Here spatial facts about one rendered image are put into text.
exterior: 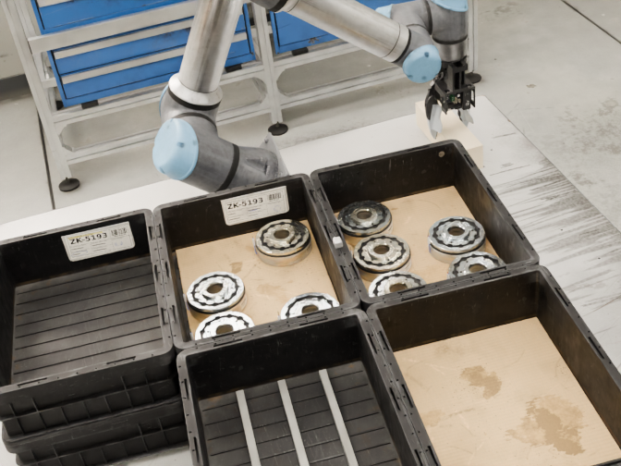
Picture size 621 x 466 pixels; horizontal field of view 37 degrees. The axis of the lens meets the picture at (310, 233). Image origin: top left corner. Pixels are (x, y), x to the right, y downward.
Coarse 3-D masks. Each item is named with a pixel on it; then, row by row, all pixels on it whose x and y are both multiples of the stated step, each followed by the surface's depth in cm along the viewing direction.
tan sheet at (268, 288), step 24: (216, 240) 181; (240, 240) 180; (312, 240) 177; (192, 264) 176; (216, 264) 175; (240, 264) 174; (264, 264) 173; (312, 264) 171; (264, 288) 168; (288, 288) 167; (312, 288) 166; (264, 312) 163
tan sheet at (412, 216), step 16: (432, 192) 185; (448, 192) 184; (400, 208) 182; (416, 208) 181; (432, 208) 181; (448, 208) 180; (464, 208) 179; (400, 224) 178; (416, 224) 177; (432, 224) 177; (416, 240) 173; (416, 256) 170; (416, 272) 166; (432, 272) 166; (368, 288) 164
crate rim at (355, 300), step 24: (216, 192) 176; (240, 192) 176; (312, 192) 172; (168, 264) 160; (336, 264) 155; (168, 288) 155; (168, 312) 151; (312, 312) 147; (336, 312) 146; (216, 336) 145
